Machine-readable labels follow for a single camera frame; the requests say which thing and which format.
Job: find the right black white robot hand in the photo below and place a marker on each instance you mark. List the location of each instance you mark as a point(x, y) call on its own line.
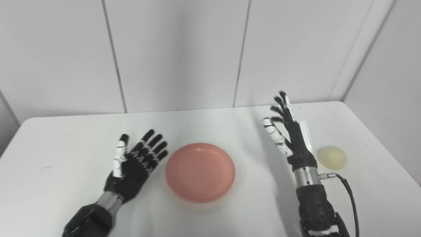
point(291, 138)

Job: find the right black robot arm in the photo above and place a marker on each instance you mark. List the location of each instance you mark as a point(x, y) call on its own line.
point(314, 204)

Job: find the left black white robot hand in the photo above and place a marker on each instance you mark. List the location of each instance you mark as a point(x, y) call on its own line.
point(131, 168)

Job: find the pink round plate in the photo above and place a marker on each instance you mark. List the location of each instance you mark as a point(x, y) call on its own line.
point(200, 172)

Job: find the cream steamed bun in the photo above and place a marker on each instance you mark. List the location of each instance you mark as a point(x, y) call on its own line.
point(332, 158)

